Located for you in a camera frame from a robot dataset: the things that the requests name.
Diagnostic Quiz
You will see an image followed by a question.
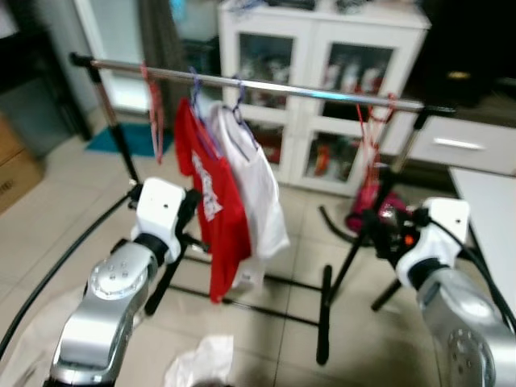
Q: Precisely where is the red empty hanger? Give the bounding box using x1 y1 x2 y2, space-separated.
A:
140 64 167 164

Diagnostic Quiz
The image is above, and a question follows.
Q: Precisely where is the purple plastic hanger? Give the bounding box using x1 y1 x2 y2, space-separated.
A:
231 77 260 150
187 68 220 158

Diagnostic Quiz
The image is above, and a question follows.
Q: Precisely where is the red t-shirt with white print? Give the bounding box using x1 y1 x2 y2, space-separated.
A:
173 97 253 305

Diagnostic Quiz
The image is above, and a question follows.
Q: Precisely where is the pink bundle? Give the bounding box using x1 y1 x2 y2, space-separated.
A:
345 181 389 233

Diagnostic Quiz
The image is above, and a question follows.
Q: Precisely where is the blue floor mat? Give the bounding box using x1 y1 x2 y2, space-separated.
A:
86 123 175 159

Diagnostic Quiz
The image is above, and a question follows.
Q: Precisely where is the white table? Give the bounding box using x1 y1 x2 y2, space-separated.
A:
447 166 516 319

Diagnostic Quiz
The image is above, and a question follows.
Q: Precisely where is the white drawer unit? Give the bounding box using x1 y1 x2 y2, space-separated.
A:
402 113 516 176

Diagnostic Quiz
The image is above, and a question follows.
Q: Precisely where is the white crumpled cloth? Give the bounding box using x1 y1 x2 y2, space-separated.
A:
164 334 235 387

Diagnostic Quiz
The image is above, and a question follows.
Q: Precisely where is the chrome and black clothes rack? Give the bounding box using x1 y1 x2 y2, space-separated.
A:
69 52 457 366

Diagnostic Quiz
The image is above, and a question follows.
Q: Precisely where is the white framed door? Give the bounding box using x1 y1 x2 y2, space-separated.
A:
74 0 156 114

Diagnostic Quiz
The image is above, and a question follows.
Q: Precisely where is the brown cardboard box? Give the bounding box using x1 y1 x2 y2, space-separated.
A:
0 113 46 215

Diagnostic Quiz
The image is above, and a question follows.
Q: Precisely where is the white glass-door cabinet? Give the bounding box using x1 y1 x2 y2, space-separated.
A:
218 0 430 197

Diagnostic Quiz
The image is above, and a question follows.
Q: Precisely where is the black appliance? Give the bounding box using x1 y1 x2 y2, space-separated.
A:
403 0 516 107

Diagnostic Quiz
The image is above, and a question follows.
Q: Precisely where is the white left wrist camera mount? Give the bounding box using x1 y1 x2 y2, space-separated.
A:
132 177 189 264

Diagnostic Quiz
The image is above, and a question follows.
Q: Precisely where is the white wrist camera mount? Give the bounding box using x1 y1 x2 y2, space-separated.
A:
132 177 189 264
393 197 471 280

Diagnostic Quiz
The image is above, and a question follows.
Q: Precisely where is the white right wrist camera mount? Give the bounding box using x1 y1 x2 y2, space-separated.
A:
393 197 471 280

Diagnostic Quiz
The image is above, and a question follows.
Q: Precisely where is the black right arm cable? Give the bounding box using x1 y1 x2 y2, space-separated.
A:
426 210 516 333

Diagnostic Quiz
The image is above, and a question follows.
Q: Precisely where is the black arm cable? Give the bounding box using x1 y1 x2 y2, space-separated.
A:
426 210 516 333
0 187 139 360

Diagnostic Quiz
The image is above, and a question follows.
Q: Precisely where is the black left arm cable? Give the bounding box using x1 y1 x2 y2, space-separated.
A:
0 187 139 360

